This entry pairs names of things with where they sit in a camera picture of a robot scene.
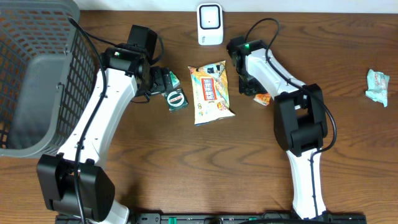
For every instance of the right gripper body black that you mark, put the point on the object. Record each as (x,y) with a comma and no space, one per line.
(249,84)

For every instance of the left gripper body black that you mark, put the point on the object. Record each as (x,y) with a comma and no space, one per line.
(166,83)

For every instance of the green white packet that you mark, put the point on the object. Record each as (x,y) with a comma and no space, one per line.
(174,79)

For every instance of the orange small packet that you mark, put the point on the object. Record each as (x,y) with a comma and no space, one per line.
(263,99)

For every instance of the dark green round-label packet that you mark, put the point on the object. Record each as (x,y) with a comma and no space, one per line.
(175,99)

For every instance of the large yellow snack bag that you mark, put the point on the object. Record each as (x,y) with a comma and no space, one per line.
(210,93)

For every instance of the light blue small packet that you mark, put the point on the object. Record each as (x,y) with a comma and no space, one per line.
(377,87)

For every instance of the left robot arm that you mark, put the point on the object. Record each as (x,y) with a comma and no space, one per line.
(73,182)

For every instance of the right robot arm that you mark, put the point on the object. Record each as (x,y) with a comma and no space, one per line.
(299,119)

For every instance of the white barcode scanner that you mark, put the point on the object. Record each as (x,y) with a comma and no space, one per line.
(210,24)

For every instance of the grey plastic mesh basket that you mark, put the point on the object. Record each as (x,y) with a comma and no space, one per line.
(48,73)

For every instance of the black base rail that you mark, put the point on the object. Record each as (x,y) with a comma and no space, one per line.
(268,217)

